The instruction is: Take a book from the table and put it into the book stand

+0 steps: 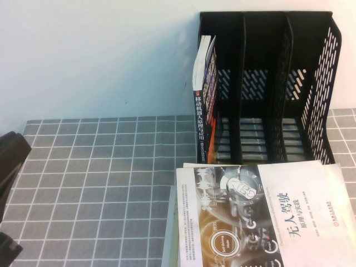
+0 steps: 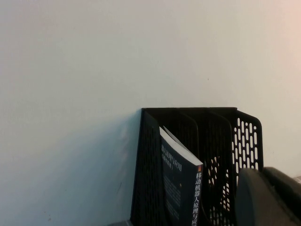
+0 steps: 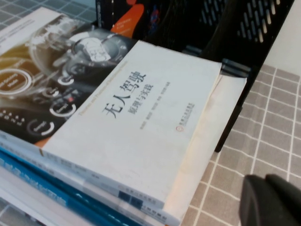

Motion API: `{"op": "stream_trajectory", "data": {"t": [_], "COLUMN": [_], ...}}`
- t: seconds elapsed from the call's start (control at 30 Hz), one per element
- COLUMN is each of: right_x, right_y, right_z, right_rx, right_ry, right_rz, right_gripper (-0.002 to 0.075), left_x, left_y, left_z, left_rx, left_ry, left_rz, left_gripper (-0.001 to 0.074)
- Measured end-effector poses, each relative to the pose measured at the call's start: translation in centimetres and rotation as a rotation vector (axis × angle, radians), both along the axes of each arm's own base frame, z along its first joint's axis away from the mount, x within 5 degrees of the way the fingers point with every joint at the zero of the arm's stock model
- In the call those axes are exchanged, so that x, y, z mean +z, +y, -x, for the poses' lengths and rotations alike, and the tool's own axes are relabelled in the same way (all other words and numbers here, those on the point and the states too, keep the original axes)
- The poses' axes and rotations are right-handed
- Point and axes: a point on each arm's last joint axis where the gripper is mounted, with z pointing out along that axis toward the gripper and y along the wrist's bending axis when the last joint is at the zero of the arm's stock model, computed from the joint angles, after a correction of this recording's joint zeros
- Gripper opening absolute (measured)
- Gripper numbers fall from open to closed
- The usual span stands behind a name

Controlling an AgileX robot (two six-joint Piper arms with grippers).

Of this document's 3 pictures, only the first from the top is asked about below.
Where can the grey checked tablecloth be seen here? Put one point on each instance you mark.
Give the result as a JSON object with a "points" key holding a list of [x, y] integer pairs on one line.
{"points": [[97, 180]]}

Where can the pale green book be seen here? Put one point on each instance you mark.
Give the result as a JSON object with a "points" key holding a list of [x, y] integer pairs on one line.
{"points": [[170, 231]]}

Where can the black mesh book stand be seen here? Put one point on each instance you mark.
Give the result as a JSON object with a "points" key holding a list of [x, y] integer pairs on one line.
{"points": [[261, 55]]}

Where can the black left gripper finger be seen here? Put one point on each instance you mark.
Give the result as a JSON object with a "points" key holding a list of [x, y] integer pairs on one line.
{"points": [[7, 253], [11, 161]]}

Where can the dark mobile robot book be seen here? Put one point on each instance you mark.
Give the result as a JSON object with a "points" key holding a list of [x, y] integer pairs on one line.
{"points": [[200, 119]]}

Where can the white self-driving book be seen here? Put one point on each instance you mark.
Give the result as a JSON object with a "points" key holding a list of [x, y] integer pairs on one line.
{"points": [[278, 208]]}

